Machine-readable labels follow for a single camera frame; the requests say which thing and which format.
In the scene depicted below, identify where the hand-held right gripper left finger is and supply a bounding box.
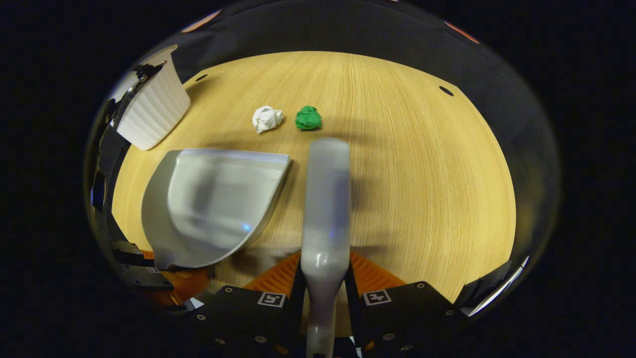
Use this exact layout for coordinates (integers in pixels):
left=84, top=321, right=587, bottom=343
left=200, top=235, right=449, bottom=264
left=191, top=251, right=308, bottom=358

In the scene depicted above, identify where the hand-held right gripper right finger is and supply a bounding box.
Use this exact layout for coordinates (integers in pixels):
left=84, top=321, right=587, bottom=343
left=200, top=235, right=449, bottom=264
left=345, top=250, right=468, bottom=358

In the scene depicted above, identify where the white dustpan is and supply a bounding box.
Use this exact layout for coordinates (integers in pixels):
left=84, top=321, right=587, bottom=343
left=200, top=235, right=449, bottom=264
left=141, top=148, right=292, bottom=269

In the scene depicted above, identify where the small white broom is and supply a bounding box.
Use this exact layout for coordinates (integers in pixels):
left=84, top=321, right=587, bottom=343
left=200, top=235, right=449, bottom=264
left=300, top=138, right=352, bottom=358

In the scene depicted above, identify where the white ribbed garbage bin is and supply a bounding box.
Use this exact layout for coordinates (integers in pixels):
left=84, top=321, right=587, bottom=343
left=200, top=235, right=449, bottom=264
left=115, top=46, right=191, bottom=151

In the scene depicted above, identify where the white paper ball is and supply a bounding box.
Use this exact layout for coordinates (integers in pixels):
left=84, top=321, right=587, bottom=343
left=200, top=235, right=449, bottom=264
left=252, top=105, right=285, bottom=134

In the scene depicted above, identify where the green paper ball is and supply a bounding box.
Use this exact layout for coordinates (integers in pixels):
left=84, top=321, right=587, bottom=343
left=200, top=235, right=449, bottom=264
left=295, top=105, right=322, bottom=131

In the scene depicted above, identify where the wooden desktop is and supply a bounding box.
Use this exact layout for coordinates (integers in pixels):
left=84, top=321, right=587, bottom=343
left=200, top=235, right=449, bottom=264
left=110, top=51, right=517, bottom=339

